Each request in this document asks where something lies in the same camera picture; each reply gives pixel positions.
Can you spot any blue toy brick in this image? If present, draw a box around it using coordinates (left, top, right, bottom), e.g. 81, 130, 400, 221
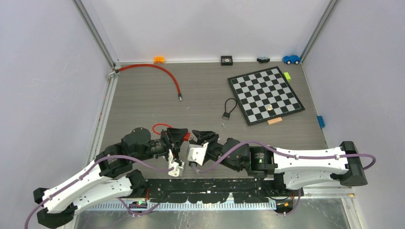
317, 115, 326, 129

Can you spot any small black box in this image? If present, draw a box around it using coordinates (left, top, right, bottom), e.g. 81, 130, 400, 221
221, 55, 233, 66

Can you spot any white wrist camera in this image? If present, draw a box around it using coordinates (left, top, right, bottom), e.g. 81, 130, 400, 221
168, 149, 185, 177
187, 142, 209, 166

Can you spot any tan wooden block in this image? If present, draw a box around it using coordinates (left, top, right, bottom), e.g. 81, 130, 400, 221
267, 117, 283, 125

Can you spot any red hose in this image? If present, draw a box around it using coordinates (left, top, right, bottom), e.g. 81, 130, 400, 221
107, 63, 183, 102

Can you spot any orange toy block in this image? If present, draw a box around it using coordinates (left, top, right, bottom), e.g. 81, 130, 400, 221
153, 56, 165, 63

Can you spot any red cable padlock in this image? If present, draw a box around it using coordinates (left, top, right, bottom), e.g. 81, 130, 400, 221
152, 123, 191, 141

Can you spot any black cable padlock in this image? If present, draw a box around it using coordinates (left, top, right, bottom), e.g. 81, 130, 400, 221
222, 98, 238, 120

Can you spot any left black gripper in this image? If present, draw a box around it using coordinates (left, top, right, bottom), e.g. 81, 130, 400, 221
133, 127, 189, 163

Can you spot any small black toy car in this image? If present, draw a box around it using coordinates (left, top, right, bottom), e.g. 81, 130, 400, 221
256, 57, 270, 63

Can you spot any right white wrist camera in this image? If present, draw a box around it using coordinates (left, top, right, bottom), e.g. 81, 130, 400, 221
187, 142, 209, 166

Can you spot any lime green block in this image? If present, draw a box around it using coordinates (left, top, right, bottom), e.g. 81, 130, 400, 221
283, 72, 291, 82

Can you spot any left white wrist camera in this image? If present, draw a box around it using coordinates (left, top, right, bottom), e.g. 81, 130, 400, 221
168, 149, 185, 177

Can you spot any black white chessboard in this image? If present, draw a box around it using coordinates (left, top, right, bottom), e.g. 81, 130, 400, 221
227, 66, 305, 125

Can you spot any blue toy car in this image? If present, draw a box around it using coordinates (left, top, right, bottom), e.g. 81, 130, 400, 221
282, 55, 301, 64

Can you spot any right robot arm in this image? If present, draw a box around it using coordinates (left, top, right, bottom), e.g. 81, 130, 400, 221
187, 130, 376, 196

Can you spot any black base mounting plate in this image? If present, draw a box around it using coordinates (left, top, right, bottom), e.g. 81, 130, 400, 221
116, 177, 304, 204

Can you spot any aluminium front rail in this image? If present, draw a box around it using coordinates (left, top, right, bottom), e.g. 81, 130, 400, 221
67, 177, 356, 212

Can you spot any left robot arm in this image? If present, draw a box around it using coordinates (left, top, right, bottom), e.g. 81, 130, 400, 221
30, 127, 190, 229

